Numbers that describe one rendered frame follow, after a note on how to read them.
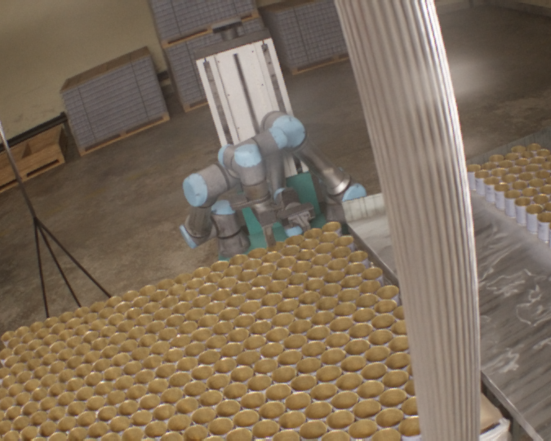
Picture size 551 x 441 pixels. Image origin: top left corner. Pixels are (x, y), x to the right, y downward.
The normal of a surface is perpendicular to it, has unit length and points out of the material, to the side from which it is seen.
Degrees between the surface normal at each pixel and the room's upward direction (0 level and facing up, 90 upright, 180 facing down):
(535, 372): 0
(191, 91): 89
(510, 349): 0
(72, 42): 90
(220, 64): 90
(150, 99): 89
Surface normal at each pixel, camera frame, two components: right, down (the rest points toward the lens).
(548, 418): -0.25, -0.86
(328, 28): 0.32, 0.35
